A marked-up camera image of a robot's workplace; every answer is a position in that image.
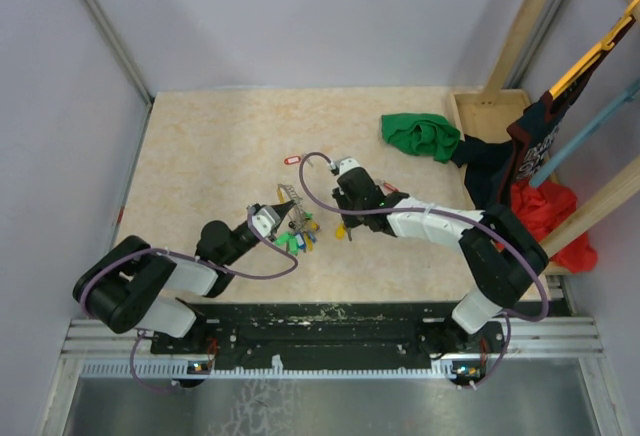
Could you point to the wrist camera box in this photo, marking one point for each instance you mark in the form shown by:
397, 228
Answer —
342, 166
260, 220

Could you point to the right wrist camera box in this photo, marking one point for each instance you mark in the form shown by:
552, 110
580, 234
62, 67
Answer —
342, 166

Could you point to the large keyring with tagged keys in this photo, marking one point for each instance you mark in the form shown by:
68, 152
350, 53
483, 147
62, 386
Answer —
301, 235

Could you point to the wooden rack frame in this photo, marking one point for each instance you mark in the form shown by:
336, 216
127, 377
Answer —
487, 113

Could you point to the light blue hanger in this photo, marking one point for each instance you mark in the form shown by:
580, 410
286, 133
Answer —
628, 95

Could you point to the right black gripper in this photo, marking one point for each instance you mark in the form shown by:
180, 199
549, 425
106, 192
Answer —
340, 196

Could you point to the red cloth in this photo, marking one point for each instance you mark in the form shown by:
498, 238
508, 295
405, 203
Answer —
541, 210

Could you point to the key with red tag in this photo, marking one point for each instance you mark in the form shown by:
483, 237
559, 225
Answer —
294, 159

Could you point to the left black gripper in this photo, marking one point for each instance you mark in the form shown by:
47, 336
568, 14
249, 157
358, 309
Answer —
283, 208

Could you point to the key with red fob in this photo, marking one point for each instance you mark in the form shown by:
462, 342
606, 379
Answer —
387, 186

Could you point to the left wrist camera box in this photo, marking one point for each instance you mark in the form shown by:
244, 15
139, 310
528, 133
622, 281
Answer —
260, 220

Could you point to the dark navy shirt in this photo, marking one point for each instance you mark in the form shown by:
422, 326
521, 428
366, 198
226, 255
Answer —
493, 168

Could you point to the aluminium rail frame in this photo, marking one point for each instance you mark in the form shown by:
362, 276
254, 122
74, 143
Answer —
91, 349

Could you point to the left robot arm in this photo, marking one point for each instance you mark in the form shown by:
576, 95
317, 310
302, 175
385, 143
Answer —
125, 289

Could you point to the grey corner wall post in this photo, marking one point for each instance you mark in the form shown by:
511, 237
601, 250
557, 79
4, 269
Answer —
118, 49

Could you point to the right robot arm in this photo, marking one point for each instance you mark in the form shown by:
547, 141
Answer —
503, 257

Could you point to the green cloth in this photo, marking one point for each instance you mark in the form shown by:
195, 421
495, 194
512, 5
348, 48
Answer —
421, 134

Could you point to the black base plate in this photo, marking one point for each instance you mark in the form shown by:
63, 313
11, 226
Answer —
352, 337

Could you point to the key with yellow tag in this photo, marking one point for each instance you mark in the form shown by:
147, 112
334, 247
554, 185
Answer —
343, 233

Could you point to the yellow hanger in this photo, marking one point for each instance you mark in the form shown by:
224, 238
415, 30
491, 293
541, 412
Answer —
601, 48

